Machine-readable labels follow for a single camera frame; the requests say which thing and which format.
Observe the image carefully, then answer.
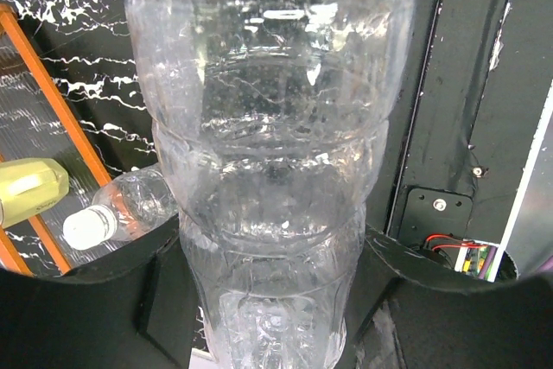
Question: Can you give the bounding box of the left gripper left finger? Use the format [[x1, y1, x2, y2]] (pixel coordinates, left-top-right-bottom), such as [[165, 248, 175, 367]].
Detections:
[[1, 218, 198, 368]]

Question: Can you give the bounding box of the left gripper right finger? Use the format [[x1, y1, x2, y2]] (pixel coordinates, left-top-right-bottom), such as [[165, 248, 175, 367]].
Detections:
[[343, 229, 552, 368]]

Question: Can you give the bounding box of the white bottle cap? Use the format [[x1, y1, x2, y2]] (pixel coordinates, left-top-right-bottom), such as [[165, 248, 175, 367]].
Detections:
[[62, 205, 118, 251]]

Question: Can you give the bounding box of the clear plastic bottle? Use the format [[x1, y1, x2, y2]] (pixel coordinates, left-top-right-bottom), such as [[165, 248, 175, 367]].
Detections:
[[88, 163, 178, 243], [125, 0, 416, 368]]

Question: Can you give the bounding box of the orange wooden shelf rack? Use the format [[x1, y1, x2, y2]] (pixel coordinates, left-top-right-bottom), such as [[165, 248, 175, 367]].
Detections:
[[1, 4, 111, 275]]

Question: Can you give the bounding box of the yellow ceramic mug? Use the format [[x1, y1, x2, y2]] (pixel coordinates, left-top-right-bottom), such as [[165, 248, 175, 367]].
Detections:
[[1, 158, 69, 228]]

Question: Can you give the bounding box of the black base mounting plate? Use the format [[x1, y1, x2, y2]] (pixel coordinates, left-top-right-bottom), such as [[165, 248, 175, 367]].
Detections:
[[366, 0, 552, 246]]

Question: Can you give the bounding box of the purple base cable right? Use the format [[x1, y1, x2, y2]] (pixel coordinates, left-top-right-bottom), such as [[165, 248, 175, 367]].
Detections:
[[483, 247, 553, 282]]

